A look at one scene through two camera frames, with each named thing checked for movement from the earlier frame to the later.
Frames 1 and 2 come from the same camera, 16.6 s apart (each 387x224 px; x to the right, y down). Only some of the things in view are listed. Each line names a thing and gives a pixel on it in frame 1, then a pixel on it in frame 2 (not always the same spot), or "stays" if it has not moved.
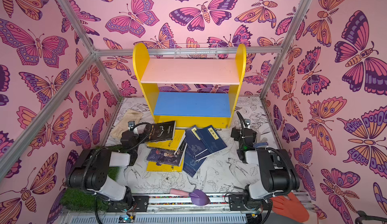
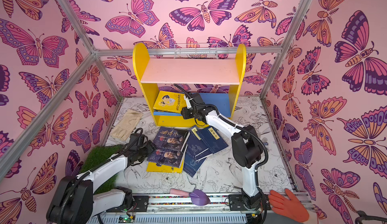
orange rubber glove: (289, 207) stays
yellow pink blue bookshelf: (199, 92) stays
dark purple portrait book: (165, 156) to (171, 138)
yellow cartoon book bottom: (151, 166) stays
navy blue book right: (211, 139) stays
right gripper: (242, 133) to (187, 112)
